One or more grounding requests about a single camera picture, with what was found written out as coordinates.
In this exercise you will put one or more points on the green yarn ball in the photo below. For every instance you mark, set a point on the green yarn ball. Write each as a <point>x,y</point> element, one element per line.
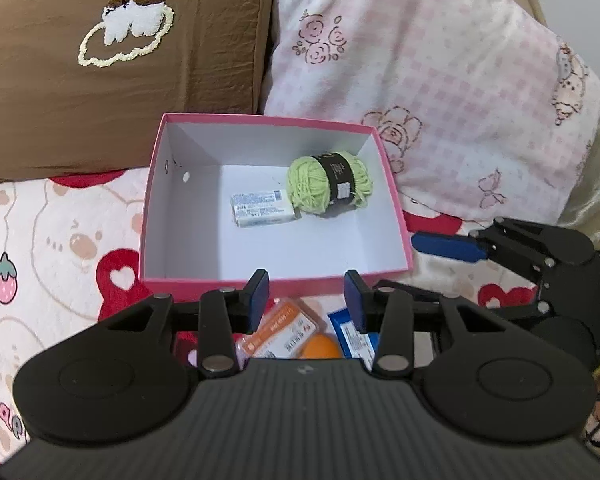
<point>312,185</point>

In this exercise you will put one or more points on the orange makeup sponge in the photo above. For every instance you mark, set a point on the orange makeup sponge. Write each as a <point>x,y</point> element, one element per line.
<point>320,347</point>

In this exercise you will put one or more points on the pink checked pillow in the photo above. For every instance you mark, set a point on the pink checked pillow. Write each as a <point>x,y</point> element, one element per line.
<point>455,85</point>

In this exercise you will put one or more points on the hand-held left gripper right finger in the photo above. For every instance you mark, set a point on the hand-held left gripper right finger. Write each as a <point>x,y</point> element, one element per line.
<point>355,305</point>

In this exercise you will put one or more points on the blue wipes packet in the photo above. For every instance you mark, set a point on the blue wipes packet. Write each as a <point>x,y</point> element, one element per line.
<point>352,345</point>

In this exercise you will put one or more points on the purple plush toy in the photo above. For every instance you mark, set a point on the purple plush toy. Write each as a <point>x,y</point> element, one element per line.
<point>193,356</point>

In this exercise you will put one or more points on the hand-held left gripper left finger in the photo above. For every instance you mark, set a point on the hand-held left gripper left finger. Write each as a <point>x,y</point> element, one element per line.
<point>259,300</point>

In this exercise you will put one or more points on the clear plastic box orange label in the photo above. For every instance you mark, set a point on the clear plastic box orange label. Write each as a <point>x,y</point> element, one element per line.
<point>280,332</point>

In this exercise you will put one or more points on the bear print blanket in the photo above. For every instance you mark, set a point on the bear print blanket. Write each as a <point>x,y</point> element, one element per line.
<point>55,240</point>

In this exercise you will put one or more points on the brown embroidered pillow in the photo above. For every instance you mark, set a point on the brown embroidered pillow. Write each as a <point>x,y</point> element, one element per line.
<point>105,100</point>

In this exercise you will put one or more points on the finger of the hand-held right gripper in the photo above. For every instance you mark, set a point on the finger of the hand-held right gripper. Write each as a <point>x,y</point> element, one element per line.
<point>525,311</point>
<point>445,246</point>

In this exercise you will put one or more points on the golden satin quilt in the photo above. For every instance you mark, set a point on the golden satin quilt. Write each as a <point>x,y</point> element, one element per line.
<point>595,185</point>

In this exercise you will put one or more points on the small white box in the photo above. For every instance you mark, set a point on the small white box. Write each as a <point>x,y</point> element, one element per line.
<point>262,207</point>

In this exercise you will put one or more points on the pink cardboard box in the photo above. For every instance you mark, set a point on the pink cardboard box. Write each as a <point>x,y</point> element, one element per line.
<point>195,240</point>

